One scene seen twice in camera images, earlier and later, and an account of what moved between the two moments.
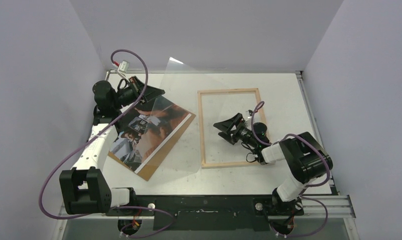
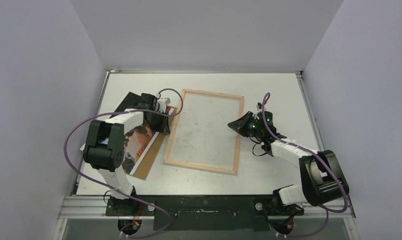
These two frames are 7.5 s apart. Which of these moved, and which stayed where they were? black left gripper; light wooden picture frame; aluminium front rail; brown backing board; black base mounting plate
Moved: light wooden picture frame; black left gripper; brown backing board
Stayed: black base mounting plate; aluminium front rail
